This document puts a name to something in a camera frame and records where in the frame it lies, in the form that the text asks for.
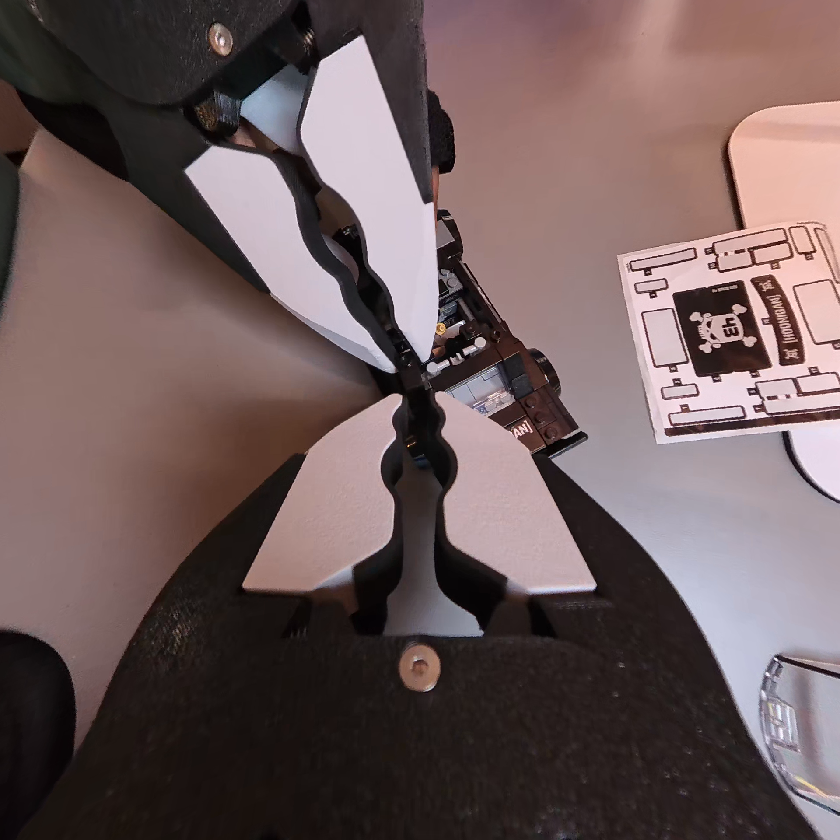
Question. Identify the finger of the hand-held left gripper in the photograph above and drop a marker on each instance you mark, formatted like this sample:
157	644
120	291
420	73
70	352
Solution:
374	171
269	236

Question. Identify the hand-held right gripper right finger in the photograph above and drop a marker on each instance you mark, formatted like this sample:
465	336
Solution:
519	519

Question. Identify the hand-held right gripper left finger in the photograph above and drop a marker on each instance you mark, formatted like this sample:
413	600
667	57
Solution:
328	519

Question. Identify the black lego car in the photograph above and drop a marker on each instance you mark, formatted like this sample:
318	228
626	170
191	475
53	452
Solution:
512	394

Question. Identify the clear lego windshield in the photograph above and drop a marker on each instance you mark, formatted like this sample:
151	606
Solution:
801	729

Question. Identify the sticker sheet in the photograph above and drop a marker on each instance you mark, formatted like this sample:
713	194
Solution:
729	328

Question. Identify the white booklet stand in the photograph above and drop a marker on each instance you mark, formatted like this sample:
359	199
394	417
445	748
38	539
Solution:
788	158

